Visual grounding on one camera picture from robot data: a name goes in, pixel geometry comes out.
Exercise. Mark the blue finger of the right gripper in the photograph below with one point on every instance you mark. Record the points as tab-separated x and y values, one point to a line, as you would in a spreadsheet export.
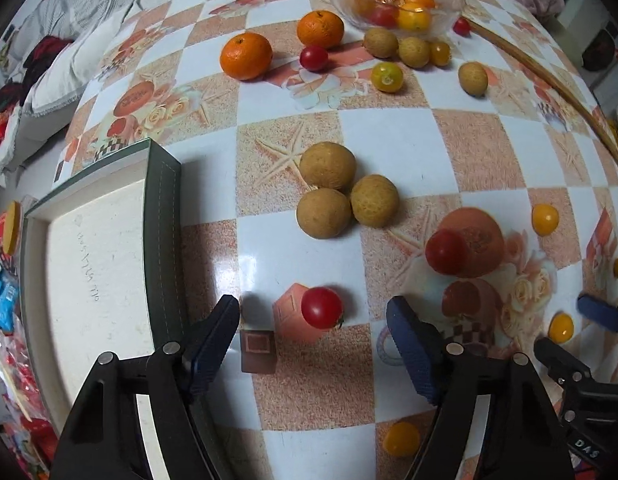
598	311

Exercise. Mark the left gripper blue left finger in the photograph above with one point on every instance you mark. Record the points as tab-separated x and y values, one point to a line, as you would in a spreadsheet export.
209	341

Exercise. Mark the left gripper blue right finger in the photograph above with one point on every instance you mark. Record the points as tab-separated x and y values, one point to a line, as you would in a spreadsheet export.
419	345

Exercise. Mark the red cherry tomato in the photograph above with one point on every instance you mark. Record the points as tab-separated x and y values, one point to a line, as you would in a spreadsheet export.
446	252
322	308
314	58
561	328
462	27

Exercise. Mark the longan cluster top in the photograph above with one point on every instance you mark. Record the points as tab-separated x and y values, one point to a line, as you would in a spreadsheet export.
328	165

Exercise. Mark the longan cluster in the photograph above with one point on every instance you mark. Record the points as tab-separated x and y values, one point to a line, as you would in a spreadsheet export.
328	165
323	213
374	201

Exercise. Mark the lone longan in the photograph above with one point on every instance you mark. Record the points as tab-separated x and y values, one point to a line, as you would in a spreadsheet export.
473	79

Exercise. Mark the white tray with green rim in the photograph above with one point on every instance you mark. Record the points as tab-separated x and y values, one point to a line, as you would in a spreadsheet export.
106	326

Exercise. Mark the longan cluster right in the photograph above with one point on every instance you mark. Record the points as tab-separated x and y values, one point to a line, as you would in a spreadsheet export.
374	201

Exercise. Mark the longan cluster bottom left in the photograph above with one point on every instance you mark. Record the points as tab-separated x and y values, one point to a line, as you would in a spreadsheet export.
323	213

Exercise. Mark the long wooden stick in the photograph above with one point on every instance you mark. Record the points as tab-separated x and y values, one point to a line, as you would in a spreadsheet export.
540	71

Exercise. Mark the blue snack packet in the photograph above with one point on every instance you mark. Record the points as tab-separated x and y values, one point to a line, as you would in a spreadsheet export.
9	292

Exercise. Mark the yellow jar lid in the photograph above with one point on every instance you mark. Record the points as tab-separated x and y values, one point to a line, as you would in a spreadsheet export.
11	228

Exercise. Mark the yellow-green cherry tomato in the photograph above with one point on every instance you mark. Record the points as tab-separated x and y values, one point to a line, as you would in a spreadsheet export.
387	77

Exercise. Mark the left mandarin orange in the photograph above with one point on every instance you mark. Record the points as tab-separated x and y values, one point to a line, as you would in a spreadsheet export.
246	56

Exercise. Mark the mandarin orange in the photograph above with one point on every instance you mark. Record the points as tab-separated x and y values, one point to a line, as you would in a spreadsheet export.
320	28
246	56

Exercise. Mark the small orange tomato by bowl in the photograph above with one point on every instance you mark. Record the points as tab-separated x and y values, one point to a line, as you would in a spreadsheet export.
440	55

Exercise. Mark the longan beside bowl middle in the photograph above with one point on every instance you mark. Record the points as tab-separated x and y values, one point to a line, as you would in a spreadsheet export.
414	52

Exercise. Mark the longan beside bowl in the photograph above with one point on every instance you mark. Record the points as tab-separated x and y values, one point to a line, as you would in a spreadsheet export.
380	42
414	52

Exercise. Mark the longan beside bowl left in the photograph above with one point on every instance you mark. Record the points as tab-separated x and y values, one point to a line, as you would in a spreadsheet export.
380	42

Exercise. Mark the red cherry tomato by stick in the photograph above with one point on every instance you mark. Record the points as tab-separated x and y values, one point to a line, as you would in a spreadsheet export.
462	27

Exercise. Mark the yellow tomato in bowl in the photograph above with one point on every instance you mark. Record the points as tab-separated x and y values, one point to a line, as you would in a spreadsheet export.
413	17

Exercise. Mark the right mandarin orange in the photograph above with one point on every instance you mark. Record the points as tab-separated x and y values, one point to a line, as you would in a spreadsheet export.
320	28

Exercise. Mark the red tomato in bowl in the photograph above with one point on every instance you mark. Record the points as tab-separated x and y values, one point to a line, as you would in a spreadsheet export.
384	15

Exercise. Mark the white grey sofa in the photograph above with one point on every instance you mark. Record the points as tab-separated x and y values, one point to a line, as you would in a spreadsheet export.
53	56

